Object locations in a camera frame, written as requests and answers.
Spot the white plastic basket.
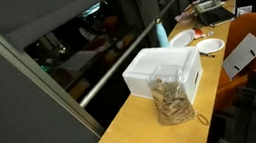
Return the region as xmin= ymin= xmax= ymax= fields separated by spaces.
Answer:
xmin=119 ymin=36 xmax=207 ymax=107

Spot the single tan rubber band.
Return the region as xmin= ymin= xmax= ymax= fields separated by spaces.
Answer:
xmin=195 ymin=113 xmax=212 ymax=127

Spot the metal handrail bar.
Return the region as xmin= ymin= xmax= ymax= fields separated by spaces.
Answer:
xmin=78 ymin=0 xmax=184 ymax=120

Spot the light blue water bottle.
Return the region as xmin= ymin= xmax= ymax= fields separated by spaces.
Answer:
xmin=151 ymin=17 xmax=174 ymax=50

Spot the clear bag of snacks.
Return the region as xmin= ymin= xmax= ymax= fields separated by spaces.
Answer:
xmin=141 ymin=62 xmax=202 ymax=130

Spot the white paper plate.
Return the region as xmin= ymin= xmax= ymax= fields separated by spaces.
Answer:
xmin=168 ymin=26 xmax=197 ymax=51
xmin=194 ymin=35 xmax=226 ymax=57

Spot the pink soft item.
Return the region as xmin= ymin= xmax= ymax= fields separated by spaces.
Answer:
xmin=173 ymin=10 xmax=195 ymax=26

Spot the black laptop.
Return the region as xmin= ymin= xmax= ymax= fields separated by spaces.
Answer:
xmin=197 ymin=3 xmax=237 ymax=31

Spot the grey slotted metal plate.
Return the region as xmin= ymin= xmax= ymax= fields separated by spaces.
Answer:
xmin=220 ymin=29 xmax=256 ymax=83

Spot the grey window frame post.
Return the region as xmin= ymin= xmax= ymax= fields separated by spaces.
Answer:
xmin=123 ymin=0 xmax=170 ymax=50

